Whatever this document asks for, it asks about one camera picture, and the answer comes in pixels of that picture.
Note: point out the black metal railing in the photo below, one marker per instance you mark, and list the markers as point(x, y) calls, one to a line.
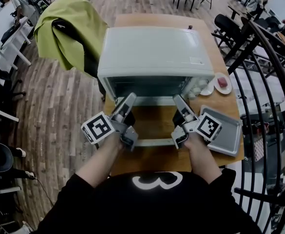
point(254, 195)

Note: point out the white plate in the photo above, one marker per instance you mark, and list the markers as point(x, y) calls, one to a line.
point(217, 89)
point(209, 90)

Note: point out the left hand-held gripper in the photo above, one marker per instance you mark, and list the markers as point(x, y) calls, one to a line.
point(98, 128)

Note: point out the silver baking tray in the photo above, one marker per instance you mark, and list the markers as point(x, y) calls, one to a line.
point(230, 135)

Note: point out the person's left forearm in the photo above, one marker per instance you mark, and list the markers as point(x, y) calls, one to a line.
point(100, 162)

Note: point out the pink food piece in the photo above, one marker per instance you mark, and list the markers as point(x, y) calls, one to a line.
point(222, 82)

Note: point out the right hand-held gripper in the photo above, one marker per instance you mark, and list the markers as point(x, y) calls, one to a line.
point(209, 127)

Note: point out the person's black shirt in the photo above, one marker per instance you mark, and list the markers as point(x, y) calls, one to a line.
point(142, 208)

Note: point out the white oven glass door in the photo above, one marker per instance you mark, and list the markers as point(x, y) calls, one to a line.
point(157, 142)

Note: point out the person's right forearm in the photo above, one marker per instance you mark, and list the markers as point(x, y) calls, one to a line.
point(203, 160)

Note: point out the green cloth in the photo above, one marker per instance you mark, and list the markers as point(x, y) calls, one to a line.
point(71, 33)

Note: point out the white toaster oven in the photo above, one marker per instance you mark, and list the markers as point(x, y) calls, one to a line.
point(152, 50)

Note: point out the person's white shoe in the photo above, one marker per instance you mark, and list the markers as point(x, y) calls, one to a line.
point(28, 225)

